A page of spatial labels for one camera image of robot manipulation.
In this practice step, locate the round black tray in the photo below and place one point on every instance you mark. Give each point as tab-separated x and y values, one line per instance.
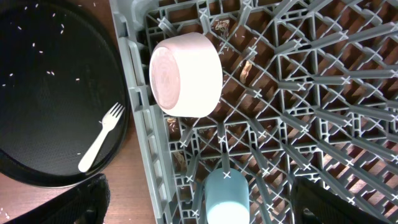
60	74

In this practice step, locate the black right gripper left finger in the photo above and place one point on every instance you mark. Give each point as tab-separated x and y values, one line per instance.
87	202

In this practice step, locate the white plastic fork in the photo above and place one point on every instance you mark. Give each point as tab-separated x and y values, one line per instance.
109	121

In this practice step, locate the pink bowl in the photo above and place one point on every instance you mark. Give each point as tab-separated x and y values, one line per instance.
186	76

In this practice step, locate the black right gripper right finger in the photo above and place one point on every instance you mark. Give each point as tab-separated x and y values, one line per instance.
313	204

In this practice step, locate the grey dishwasher rack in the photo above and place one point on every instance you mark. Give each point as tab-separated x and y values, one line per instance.
309	88

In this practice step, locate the light blue cup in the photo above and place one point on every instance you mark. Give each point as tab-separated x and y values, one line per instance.
227	198

